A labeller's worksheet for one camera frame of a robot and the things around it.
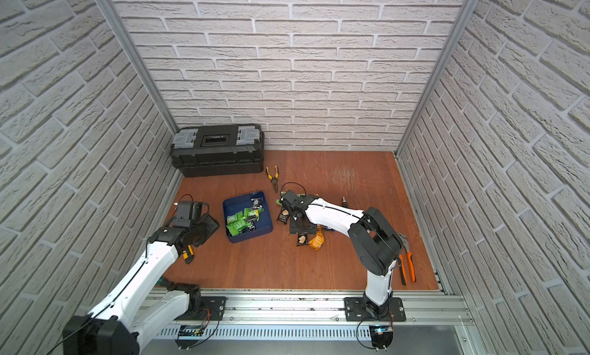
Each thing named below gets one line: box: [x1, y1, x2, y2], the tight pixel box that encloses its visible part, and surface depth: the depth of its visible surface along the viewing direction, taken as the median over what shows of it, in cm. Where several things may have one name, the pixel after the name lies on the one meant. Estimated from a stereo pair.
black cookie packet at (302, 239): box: [296, 232, 309, 247], surface depth 89 cm
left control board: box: [174, 325, 206, 351], surface depth 72 cm
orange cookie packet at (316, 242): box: [308, 224, 325, 251], surface depth 89 cm
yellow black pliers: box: [265, 165, 279, 193], surface depth 109 cm
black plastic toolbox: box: [170, 124, 265, 177], surface depth 102 cm
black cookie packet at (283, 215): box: [276, 206, 290, 226], surface depth 96 cm
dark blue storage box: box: [222, 191, 274, 244], surface depth 96 cm
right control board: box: [368, 325, 394, 352], surface depth 71 cm
